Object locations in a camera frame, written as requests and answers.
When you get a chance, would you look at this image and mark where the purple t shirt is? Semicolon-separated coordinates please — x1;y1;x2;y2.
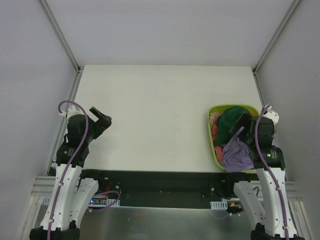
219;126;281;174

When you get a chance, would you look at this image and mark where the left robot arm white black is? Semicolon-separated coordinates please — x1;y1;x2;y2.
29;103;112;240

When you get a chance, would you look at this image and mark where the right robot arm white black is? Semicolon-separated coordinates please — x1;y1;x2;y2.
225;108;301;240

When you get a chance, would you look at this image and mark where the dark green t shirt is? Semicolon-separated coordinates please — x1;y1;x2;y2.
214;105;258;146

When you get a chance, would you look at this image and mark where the lime green plastic basket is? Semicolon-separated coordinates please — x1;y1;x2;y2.
207;104;260;172

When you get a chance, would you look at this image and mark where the red pink t shirt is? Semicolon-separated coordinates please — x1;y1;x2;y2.
211;125;223;162

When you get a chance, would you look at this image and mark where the light pink t shirt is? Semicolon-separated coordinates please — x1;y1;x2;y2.
208;111;221;128

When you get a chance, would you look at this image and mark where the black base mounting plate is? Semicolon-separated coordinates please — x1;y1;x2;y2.
80;169;258;209

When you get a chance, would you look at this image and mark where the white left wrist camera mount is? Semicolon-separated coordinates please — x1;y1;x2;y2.
59;105;82;119

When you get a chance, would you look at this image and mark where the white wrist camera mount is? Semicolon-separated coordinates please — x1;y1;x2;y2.
261;104;280;125
59;105;82;119

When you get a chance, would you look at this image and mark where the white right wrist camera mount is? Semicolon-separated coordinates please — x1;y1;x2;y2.
261;104;280;125

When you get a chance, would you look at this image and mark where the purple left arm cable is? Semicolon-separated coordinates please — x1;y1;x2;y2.
46;100;89;240

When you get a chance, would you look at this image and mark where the right white slotted cable duct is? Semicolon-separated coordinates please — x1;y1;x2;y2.
210;201;228;211

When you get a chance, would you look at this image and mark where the white slotted cable duct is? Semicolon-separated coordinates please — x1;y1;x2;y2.
210;201;228;211
41;196;120;208

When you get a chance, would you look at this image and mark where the aluminium front rail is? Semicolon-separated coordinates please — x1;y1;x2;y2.
30;175;56;196

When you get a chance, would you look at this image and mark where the left white slotted cable duct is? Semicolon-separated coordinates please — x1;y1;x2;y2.
41;196;120;208

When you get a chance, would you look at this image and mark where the left aluminium frame post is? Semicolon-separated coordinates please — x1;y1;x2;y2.
38;0;83;73

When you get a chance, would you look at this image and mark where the aluminium frame post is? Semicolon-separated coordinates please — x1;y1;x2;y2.
38;0;83;73
252;0;302;76

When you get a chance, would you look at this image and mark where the right aluminium frame post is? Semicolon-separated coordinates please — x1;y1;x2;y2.
252;0;302;76

